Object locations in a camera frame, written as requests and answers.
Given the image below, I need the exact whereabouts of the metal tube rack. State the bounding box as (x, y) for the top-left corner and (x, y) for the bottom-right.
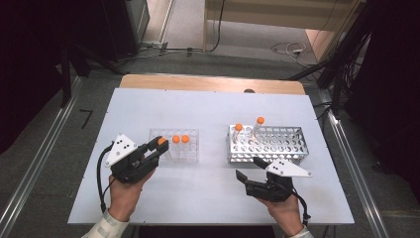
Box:
(227, 124), (310, 165)

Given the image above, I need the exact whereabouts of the aluminium floor rail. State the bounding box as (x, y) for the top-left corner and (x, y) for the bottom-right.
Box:
(317, 88), (391, 238)
(0, 76), (83, 238)

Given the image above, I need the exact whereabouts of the orange-capped test tube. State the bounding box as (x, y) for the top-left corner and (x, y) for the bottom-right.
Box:
(232, 123), (245, 146)
(251, 116), (265, 142)
(180, 134), (191, 160)
(171, 134), (182, 160)
(144, 136), (167, 158)

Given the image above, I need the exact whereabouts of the dark cabinet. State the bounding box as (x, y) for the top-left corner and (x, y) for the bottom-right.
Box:
(101, 0), (151, 62)

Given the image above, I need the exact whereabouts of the person's right hand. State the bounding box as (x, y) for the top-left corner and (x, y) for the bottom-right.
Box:
(257, 194), (304, 237)

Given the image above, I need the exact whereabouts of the black hanging cable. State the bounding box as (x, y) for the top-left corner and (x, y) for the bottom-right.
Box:
(207, 0), (227, 54)

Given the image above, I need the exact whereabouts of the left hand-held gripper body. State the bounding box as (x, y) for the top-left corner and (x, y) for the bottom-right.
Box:
(104, 132), (159, 185)

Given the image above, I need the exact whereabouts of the person's left hand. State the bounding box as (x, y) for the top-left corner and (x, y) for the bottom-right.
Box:
(108, 170), (156, 222)

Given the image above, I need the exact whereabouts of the black stand with cables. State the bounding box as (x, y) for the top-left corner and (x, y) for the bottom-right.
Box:
(286, 0), (375, 115)

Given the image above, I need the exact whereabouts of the white board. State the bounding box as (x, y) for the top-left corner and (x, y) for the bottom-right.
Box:
(67, 87), (355, 226)

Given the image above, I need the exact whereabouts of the light wooden furniture frame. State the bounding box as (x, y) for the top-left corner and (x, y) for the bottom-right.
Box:
(202, 0), (368, 54)

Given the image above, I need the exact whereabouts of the clear plastic tube rack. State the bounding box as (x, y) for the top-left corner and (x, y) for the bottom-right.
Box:
(147, 128), (200, 164)

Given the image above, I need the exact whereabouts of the right hand-held gripper cable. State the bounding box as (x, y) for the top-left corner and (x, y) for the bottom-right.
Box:
(290, 188), (312, 226)

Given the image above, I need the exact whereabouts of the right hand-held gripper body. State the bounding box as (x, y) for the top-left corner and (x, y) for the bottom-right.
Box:
(244, 157), (313, 203)

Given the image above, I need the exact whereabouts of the white floor cable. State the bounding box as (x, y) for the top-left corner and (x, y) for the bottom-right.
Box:
(270, 41), (309, 60)

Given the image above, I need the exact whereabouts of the left hand-held gripper cable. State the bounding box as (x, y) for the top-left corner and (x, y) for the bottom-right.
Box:
(95, 143), (116, 214)

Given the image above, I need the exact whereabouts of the hand-held gripper cable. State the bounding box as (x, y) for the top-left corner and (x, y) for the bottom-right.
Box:
(95, 143), (116, 214)
(290, 188), (312, 226)

